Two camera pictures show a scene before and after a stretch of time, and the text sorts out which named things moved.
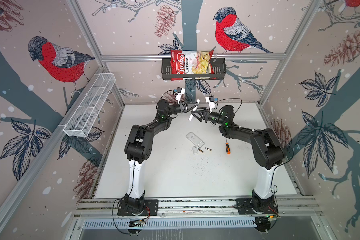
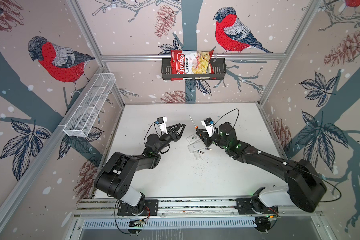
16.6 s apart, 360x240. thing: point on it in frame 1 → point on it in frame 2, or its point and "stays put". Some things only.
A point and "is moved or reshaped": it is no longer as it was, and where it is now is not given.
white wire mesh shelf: (82, 120) stays put
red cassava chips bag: (191, 62) stays put
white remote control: (195, 139) → (196, 146)
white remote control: (195, 108) → (193, 138)
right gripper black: (198, 114) → (205, 138)
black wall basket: (219, 70) stays put
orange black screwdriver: (228, 149) is moved or reshaped
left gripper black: (194, 105) → (170, 134)
